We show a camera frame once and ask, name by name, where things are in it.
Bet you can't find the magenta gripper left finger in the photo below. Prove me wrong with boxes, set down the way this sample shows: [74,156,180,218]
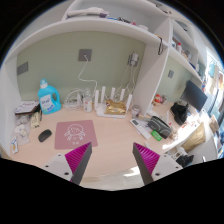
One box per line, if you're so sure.
[42,141,93,186]

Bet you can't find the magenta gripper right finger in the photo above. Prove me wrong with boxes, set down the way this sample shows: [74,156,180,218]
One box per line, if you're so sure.
[132,142,184,186]

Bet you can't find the pink mouse pad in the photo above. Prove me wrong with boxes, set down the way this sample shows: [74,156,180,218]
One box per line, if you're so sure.
[55,120,98,150]

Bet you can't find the black computer mouse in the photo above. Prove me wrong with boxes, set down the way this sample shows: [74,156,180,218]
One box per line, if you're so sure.
[38,129,52,142]

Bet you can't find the green small box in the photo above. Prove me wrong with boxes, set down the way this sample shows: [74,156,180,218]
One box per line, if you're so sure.
[151,130,162,141]

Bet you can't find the white remote control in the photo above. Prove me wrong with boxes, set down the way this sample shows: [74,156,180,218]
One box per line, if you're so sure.
[130,119,151,139]

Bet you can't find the grey black pouch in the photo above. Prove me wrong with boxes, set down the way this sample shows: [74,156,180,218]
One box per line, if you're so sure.
[148,116,171,139]

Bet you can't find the small white cup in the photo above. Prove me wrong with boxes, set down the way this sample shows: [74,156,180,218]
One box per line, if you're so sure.
[131,105,140,118]

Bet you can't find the white power strip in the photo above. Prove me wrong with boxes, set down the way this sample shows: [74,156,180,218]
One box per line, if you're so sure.
[63,102,81,110]

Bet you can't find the white cylindrical container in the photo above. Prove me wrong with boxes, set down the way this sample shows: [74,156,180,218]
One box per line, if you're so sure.
[83,96,92,112]

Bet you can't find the black bag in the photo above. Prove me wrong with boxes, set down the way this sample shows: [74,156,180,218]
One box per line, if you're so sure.
[170,102,188,125]

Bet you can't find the gold foil bag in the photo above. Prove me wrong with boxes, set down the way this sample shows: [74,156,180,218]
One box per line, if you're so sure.
[105,100,126,115]

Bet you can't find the red small toy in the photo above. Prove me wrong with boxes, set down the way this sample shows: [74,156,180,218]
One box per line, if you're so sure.
[154,94,162,103]

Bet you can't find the small snack packet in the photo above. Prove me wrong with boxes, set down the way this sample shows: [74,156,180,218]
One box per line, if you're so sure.
[11,137,19,154]

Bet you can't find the crumpled white tissue pile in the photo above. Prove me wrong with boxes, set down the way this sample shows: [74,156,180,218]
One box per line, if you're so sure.
[13,115,31,146]

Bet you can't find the blue detergent bottle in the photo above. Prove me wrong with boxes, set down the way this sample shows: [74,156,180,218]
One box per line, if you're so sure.
[38,79,61,115]

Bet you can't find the white book with red print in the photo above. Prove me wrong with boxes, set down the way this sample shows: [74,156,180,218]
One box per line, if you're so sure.
[15,100,39,115]

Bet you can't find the black computer monitor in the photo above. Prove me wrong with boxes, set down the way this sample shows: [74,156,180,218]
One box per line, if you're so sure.
[180,81,207,111]

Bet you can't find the white charger adapter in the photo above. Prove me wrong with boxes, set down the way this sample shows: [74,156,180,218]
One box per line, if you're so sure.
[128,52,139,66]

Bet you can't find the white wall cable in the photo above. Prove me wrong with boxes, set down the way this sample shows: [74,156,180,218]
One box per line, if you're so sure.
[77,55,98,98]

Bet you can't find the grey wall outlet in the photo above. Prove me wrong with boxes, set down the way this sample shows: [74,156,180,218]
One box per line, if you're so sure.
[78,49,92,61]

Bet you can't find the white wall shelf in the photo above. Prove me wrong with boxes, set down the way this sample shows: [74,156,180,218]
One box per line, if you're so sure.
[1,0,207,84]

